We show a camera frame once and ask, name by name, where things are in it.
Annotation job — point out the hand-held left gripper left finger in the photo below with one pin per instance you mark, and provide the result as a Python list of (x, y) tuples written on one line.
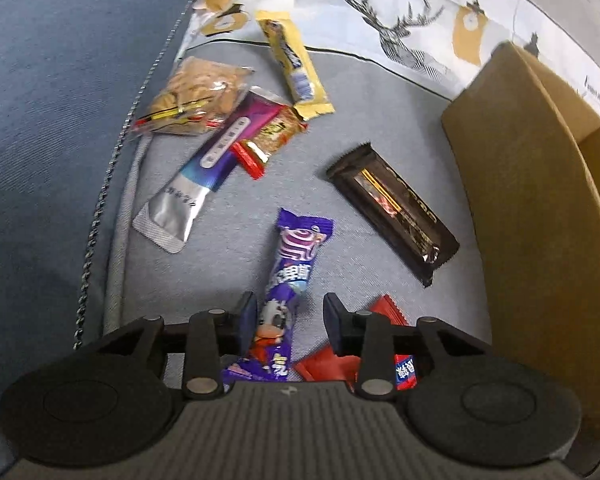
[(248, 321)]

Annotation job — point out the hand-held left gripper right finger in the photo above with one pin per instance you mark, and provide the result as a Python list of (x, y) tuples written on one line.
[(333, 321)]

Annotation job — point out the purple candy packet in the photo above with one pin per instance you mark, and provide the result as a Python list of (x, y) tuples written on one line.
[(290, 270)]

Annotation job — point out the red and gold peanut candy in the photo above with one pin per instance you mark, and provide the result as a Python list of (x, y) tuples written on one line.
[(275, 132)]

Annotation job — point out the cardboard box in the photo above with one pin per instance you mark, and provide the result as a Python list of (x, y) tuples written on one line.
[(530, 210)]

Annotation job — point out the yellow snack bar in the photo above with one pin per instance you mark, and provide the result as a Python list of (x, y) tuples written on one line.
[(292, 65)]

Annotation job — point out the red snack packet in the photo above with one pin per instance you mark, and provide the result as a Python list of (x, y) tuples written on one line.
[(325, 365)]

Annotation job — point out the dark brown snack bar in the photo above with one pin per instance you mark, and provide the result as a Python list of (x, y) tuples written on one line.
[(395, 210)]

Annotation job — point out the purple and silver sachet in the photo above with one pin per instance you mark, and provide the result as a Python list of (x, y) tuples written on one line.
[(215, 155)]

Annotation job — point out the grey deer print blanket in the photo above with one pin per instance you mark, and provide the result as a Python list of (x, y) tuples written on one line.
[(360, 105)]

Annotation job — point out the clear cracker bag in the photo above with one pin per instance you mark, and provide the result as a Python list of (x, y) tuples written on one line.
[(200, 90)]

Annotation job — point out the blue sofa cushion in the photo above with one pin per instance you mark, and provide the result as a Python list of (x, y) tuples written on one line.
[(55, 110)]

